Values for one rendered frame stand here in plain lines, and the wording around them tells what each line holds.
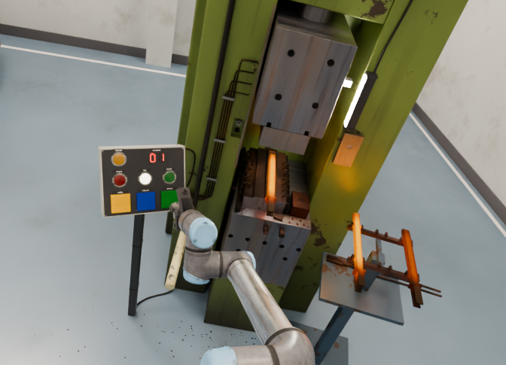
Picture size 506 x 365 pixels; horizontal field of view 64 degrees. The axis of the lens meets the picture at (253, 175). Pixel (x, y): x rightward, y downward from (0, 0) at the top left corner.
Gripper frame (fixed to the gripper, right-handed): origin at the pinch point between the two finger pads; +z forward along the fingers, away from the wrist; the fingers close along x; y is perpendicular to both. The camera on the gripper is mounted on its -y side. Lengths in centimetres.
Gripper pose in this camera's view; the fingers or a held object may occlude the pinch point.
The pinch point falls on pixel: (176, 202)
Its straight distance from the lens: 165.5
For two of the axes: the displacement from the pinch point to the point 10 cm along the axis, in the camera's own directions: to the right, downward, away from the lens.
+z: -4.2, -1.6, 8.9
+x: 9.1, -0.6, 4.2
